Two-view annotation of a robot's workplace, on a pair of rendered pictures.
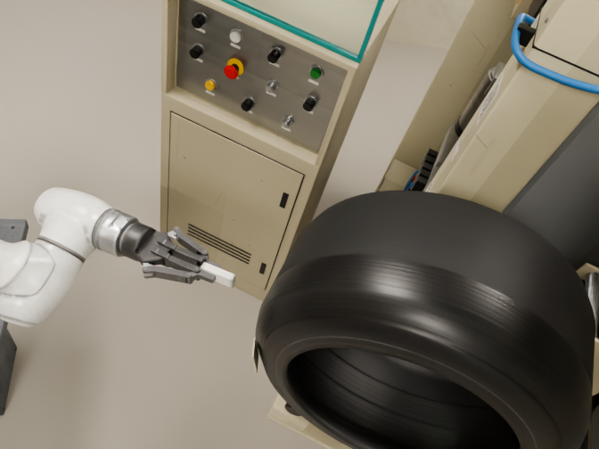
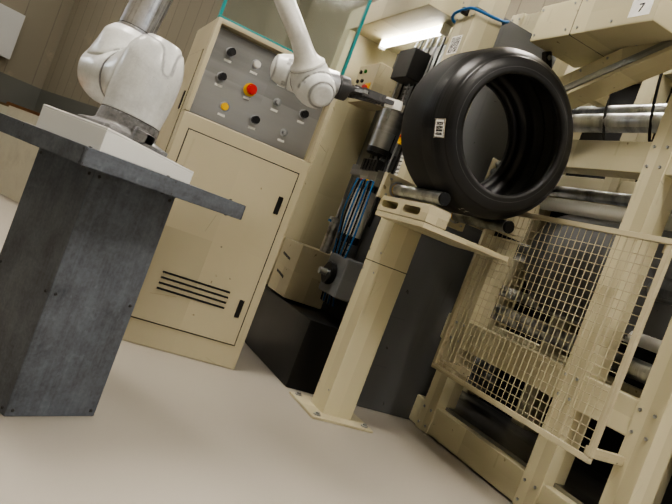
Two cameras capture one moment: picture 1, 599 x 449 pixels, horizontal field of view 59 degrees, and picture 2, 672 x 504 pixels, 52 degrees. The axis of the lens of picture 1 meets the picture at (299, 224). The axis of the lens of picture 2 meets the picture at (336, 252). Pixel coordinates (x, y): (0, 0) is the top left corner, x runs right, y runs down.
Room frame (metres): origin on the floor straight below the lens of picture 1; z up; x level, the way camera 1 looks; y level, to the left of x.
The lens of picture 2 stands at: (-1.39, 1.29, 0.66)
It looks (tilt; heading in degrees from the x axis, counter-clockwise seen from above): 1 degrees down; 328
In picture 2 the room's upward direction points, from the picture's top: 21 degrees clockwise
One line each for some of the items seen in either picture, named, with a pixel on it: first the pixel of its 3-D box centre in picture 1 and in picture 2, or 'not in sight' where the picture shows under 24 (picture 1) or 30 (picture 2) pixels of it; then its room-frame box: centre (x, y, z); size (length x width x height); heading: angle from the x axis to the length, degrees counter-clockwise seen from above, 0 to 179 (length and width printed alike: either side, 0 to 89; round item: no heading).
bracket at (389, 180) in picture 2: not in sight; (425, 202); (0.74, -0.31, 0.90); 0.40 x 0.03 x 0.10; 83
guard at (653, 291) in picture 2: not in sight; (533, 314); (0.29, -0.59, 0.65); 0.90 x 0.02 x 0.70; 173
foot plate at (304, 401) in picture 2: not in sight; (330, 410); (0.82, -0.30, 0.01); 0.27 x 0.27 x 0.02; 83
